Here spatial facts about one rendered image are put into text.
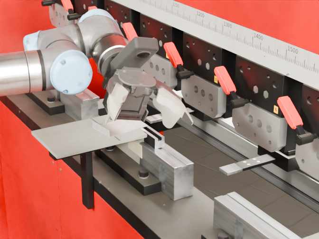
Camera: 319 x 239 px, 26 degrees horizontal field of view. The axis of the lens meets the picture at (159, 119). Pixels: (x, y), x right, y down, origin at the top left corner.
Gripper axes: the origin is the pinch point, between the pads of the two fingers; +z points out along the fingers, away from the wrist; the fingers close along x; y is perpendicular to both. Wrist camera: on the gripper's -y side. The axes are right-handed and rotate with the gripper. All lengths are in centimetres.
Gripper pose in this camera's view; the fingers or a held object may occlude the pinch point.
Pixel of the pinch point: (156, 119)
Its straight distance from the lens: 117.0
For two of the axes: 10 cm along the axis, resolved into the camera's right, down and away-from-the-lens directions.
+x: -8.8, -0.5, -4.7
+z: 3.4, 6.2, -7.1
